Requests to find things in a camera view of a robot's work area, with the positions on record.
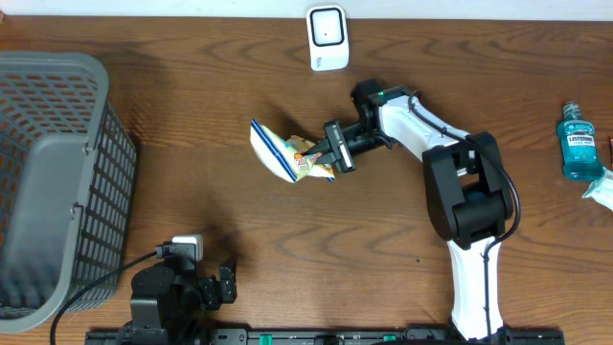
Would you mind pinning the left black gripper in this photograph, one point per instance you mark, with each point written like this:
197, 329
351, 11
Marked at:
213, 298

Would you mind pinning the teal Listerine mouthwash bottle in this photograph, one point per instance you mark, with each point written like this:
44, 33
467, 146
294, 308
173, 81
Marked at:
581, 161

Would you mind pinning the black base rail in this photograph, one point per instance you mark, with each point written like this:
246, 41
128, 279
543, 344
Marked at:
412, 335

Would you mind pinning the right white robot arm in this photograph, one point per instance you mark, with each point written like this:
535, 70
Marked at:
469, 194

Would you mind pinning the yellow snack bag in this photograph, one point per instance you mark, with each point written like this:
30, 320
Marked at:
287, 159

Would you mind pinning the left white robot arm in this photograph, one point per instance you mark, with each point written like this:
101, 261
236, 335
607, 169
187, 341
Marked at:
169, 298

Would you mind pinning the grey plastic shopping basket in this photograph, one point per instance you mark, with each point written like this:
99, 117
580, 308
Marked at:
68, 170

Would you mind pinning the white barcode scanner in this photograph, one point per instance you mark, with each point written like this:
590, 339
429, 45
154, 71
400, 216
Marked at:
327, 38

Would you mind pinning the light blue wet wipes pack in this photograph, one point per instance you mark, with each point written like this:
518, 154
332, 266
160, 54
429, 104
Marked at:
601, 189

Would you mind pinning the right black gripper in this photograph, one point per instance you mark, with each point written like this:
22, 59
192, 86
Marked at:
338, 151

